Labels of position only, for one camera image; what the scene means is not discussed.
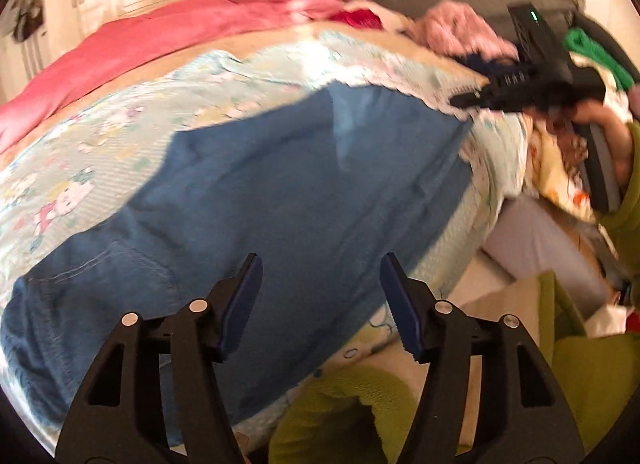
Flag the person's right forearm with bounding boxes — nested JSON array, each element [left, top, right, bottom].
[[596, 121, 640, 306]]

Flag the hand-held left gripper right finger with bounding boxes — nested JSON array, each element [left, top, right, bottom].
[[378, 252, 587, 464]]

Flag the pink fluffy garment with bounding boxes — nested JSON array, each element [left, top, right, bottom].
[[404, 0, 519, 63]]

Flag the person's green sweater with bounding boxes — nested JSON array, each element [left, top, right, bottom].
[[269, 269, 640, 464]]

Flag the red garment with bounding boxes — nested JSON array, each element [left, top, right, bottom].
[[329, 6, 387, 31]]

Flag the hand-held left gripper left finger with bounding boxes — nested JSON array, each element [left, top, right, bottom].
[[54, 253, 264, 464]]

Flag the lavender cloth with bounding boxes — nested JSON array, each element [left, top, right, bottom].
[[481, 194, 617, 306]]

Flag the person's right hand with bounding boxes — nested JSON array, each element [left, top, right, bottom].
[[572, 100, 632, 186]]

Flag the dark hanging bag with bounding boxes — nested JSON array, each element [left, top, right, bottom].
[[12, 0, 47, 43]]

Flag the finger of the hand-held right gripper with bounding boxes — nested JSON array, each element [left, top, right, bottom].
[[448, 69, 541, 113]]

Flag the green garment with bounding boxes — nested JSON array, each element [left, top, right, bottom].
[[563, 26, 637, 91]]

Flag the blue denim pants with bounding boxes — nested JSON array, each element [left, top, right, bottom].
[[0, 81, 474, 450]]

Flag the pink blanket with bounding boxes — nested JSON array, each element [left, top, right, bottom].
[[0, 0, 364, 155]]

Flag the light blue printed quilt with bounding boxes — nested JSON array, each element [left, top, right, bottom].
[[0, 29, 532, 451]]

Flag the yellow printed cloth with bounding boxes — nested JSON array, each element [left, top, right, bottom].
[[521, 114, 602, 223]]

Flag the dark blue cloth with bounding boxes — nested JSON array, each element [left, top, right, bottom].
[[459, 56, 517, 81]]

